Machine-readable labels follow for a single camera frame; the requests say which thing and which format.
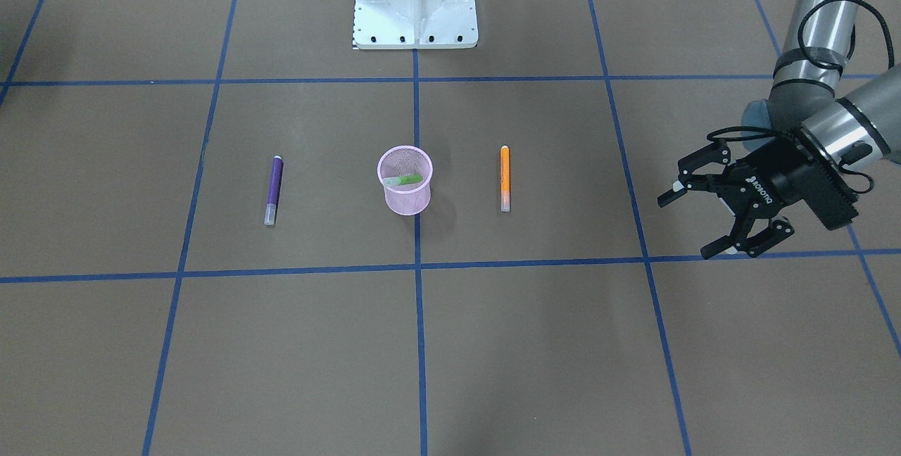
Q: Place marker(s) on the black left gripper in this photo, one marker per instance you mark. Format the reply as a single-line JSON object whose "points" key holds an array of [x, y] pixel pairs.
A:
{"points": [[780, 176]]}

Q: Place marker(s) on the green marker pen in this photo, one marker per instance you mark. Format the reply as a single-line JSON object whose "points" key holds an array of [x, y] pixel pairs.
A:
{"points": [[406, 180]]}

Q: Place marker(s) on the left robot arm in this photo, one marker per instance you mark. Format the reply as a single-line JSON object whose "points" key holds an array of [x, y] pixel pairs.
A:
{"points": [[853, 131]]}

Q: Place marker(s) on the orange marker pen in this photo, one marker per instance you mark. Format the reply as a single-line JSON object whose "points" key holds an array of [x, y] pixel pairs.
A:
{"points": [[505, 185]]}

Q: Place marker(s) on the purple marker pen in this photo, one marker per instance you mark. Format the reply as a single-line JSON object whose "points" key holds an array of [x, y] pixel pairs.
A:
{"points": [[273, 192]]}

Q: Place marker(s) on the brown paper table mat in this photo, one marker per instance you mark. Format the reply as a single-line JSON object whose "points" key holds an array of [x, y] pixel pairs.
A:
{"points": [[146, 308]]}

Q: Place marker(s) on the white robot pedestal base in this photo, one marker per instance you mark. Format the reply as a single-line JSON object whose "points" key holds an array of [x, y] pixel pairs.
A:
{"points": [[415, 24]]}

